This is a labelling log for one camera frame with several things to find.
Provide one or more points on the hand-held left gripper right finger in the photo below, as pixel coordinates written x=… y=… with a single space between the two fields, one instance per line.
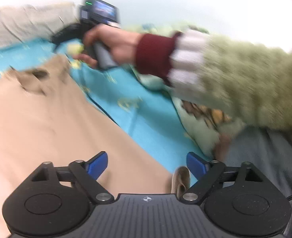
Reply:
x=195 y=164

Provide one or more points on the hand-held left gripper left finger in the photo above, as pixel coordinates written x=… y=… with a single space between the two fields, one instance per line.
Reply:
x=98 y=166

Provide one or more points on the tan printed shirt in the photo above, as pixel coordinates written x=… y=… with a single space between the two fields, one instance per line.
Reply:
x=49 y=129

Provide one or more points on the person's right forearm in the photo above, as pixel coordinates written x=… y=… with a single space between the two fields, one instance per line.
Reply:
x=235 y=79

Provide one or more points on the person's right hand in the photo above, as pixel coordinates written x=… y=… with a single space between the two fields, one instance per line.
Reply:
x=118 y=44

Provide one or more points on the beige slipper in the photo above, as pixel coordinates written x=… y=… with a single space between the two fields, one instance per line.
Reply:
x=180 y=181

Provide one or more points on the green printed fleece blanket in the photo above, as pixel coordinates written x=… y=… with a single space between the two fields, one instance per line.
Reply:
x=200 y=133

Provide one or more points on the teal printed bedsheet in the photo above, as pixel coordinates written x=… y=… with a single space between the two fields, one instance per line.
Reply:
x=136 y=109

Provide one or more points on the grey pillow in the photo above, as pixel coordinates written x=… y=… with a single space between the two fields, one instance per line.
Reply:
x=24 y=22

